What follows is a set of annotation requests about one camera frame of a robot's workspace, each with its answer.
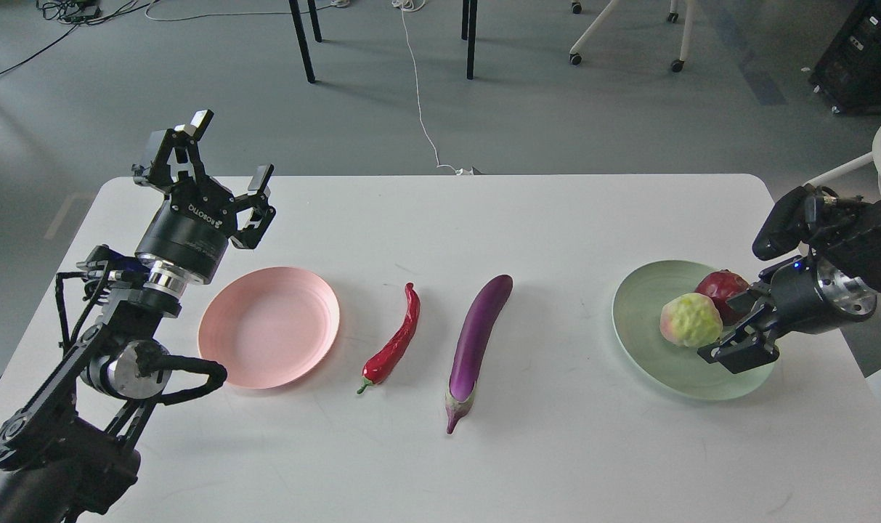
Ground black table leg left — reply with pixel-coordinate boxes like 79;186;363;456
288;0;323;85

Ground pink plate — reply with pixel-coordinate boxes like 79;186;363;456
197;266;341;389

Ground black floor cables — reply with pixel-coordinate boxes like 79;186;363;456
0;0;158;86

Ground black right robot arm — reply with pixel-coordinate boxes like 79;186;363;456
698;185;881;374

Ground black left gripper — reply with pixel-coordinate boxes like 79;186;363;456
131;110;275;285

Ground red chili pepper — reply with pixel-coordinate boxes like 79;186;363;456
356;282;421;394

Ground white floor cable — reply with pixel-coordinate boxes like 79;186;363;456
392;0;476;176

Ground dark red pomegranate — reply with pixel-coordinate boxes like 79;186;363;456
694;270;751;325

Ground black table leg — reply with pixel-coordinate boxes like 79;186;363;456
288;0;323;85
460;0;478;80

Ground black equipment case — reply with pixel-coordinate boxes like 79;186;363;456
809;1;881;115

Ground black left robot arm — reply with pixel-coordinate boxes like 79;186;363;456
0;110;275;522

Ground yellow green custard apple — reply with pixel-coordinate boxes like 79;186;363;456
659;293;723;348

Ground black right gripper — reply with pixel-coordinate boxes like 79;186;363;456
698;256;877;374

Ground purple eggplant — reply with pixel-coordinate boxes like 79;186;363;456
444;275;513;436

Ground white office chair base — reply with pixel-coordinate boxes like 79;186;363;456
567;1;699;74

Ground green plate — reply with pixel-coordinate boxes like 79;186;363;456
612;259;775;402

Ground black table leg right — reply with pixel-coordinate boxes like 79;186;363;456
460;0;478;80

